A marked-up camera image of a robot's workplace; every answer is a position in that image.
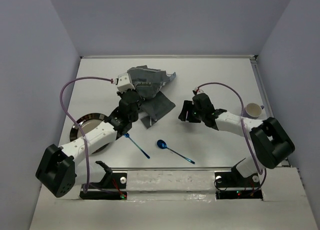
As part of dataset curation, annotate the blue metal fork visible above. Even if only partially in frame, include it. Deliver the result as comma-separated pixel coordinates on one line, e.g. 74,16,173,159
124,133,150,159

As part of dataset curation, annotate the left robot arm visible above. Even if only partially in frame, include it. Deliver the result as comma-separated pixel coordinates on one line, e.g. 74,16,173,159
35,90,141,198

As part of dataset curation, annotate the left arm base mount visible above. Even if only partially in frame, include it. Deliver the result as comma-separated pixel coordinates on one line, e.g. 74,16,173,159
79,172,128,200

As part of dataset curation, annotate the purple ceramic mug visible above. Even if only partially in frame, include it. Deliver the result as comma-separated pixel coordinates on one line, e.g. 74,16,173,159
243,103,265,119

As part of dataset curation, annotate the dark patterned dinner plate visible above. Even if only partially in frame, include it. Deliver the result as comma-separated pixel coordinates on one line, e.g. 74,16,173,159
69,113,107,142

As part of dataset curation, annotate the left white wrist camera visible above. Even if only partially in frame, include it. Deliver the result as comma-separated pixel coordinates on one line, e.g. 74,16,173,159
112,73,135,93

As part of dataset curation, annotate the grey striped cloth placemat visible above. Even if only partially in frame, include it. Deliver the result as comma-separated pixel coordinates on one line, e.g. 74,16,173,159
127,65,176,129

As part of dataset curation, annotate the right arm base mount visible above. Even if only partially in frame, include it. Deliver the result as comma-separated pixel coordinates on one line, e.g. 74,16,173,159
213,171,263,200

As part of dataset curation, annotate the blue metal spoon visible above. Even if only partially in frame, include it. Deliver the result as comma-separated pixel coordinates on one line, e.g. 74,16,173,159
156,139,195,164

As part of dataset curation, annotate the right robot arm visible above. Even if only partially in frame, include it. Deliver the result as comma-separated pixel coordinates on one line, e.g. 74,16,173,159
178,93,296,186

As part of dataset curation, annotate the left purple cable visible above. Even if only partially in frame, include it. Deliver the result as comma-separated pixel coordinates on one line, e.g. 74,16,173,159
58,76,126,198

